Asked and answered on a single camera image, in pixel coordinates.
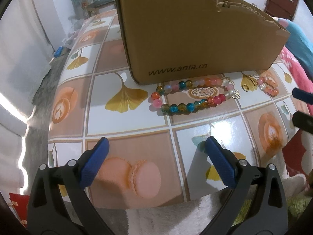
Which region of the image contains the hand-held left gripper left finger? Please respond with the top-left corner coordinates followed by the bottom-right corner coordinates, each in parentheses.
top-left (27, 137), bottom-right (110, 235)

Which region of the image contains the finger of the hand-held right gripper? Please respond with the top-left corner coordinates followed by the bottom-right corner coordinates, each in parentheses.
top-left (292, 88), bottom-right (313, 102)
top-left (293, 111), bottom-right (313, 134)

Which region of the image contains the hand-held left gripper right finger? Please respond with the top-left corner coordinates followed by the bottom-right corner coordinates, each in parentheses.
top-left (205, 136), bottom-right (288, 235)

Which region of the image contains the pink bead bracelet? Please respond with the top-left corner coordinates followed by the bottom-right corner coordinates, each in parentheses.
top-left (257, 76), bottom-right (280, 96)

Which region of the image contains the multicolour bead bracelet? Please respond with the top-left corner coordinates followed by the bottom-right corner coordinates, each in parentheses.
top-left (148, 78), bottom-right (236, 115)

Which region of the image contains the brown cardboard box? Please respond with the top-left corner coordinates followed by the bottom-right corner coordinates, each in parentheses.
top-left (114, 0), bottom-right (291, 86)

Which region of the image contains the pink floral blanket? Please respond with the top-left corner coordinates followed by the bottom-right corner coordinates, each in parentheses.
top-left (274, 46), bottom-right (313, 177)

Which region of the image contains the patterned tablecloth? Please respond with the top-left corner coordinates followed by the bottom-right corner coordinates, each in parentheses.
top-left (48, 8), bottom-right (309, 210)

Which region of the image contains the teal pillow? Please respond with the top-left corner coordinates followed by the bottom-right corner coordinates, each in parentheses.
top-left (276, 17), bottom-right (313, 71)

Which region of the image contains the white fluffy rug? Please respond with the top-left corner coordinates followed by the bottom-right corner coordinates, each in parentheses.
top-left (98, 191), bottom-right (235, 235)

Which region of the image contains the green shaggy rug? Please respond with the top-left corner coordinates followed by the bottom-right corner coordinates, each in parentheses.
top-left (235, 188), bottom-right (311, 228)

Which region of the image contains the red printed cloth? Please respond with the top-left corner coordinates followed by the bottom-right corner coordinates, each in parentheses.
top-left (8, 192), bottom-right (28, 228)

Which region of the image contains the grey floor mat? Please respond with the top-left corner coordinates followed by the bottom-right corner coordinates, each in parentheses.
top-left (32, 54), bottom-right (71, 118)

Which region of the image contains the clear plastic bag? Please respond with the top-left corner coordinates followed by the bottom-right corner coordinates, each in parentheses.
top-left (62, 22), bottom-right (84, 48)

